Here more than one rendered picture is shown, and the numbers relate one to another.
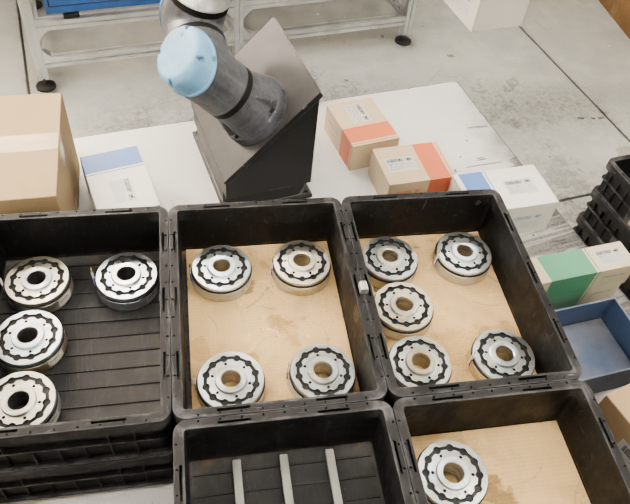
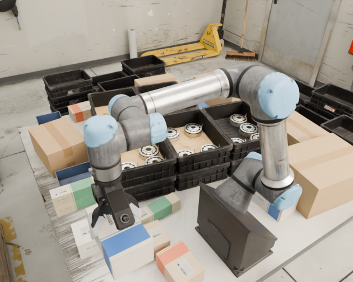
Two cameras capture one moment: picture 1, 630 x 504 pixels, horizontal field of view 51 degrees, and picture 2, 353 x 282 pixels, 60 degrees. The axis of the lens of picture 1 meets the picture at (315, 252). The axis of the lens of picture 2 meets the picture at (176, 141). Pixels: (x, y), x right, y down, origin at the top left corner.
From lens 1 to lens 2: 1.94 m
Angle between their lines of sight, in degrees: 94
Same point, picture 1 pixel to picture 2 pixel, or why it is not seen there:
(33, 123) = (311, 173)
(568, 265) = (81, 183)
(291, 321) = (182, 147)
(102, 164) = not seen: hidden behind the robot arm
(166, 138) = (283, 247)
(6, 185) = (292, 150)
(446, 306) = (133, 159)
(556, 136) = not seen: outside the picture
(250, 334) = (193, 143)
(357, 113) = (184, 267)
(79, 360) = (234, 132)
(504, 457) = not seen: hidden behind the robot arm
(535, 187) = (80, 230)
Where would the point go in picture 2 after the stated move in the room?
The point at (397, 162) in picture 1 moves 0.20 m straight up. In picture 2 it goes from (155, 234) to (154, 201)
